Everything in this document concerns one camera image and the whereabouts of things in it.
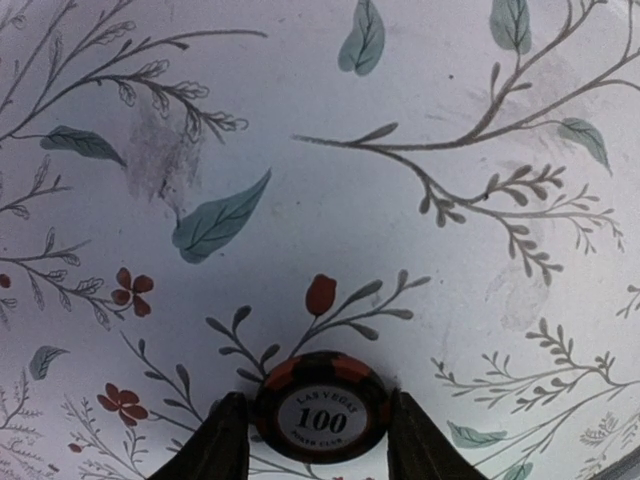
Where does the floral patterned table mat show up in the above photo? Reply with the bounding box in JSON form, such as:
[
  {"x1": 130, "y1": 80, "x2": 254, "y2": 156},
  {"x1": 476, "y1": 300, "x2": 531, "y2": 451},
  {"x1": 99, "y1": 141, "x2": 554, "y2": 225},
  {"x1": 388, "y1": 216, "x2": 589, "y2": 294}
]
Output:
[{"x1": 1, "y1": 1, "x2": 639, "y2": 479}]

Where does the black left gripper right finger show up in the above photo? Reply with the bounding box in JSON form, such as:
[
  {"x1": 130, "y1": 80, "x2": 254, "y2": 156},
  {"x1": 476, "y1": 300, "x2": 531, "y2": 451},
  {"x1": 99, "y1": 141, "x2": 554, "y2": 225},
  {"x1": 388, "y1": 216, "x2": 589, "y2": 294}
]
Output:
[{"x1": 387, "y1": 388, "x2": 486, "y2": 480}]

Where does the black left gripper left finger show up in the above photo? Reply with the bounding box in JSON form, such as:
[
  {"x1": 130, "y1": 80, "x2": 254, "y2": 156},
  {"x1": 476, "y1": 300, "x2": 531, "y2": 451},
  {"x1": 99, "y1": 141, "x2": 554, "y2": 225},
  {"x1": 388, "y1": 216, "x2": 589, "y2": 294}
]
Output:
[{"x1": 149, "y1": 392, "x2": 249, "y2": 480}]

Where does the single red poker chip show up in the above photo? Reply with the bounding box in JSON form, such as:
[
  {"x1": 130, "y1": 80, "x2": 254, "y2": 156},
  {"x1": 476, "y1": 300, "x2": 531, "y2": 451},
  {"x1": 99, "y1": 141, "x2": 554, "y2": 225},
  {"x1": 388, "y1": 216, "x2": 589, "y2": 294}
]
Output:
[{"x1": 253, "y1": 351, "x2": 390, "y2": 464}]

